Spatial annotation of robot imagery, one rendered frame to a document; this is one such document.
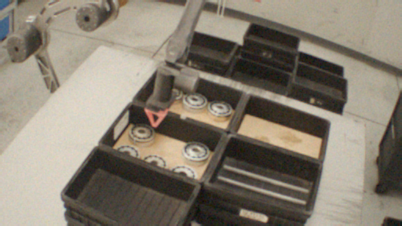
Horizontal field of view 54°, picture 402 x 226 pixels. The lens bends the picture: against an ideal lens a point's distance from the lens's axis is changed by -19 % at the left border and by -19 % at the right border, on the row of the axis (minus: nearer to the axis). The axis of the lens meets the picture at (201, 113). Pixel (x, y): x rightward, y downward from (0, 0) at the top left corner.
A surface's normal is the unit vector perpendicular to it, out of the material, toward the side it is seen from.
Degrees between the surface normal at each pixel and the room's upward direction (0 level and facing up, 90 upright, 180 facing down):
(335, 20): 90
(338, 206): 0
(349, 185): 0
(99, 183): 0
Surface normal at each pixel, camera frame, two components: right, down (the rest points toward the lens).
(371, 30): -0.29, 0.54
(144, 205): 0.14, -0.79
